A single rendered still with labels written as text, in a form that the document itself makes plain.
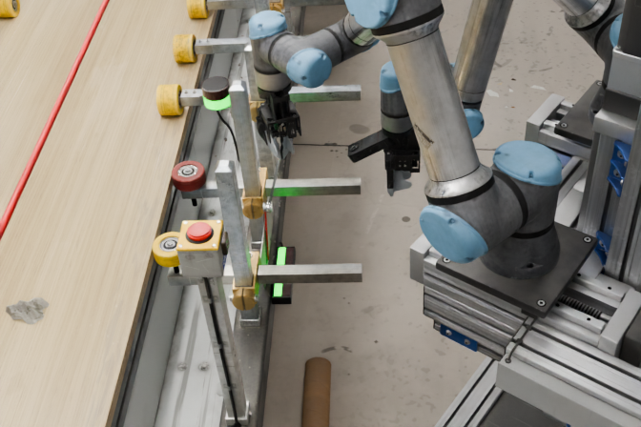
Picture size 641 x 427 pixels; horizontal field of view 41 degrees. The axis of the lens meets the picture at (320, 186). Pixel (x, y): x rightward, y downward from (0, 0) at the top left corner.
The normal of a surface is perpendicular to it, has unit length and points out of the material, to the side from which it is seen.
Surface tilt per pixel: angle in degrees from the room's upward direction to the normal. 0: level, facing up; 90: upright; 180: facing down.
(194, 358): 0
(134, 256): 0
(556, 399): 90
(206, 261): 90
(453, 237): 97
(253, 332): 0
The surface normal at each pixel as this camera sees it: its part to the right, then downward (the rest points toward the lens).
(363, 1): -0.81, 0.33
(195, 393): -0.07, -0.76
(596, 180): -0.60, 0.55
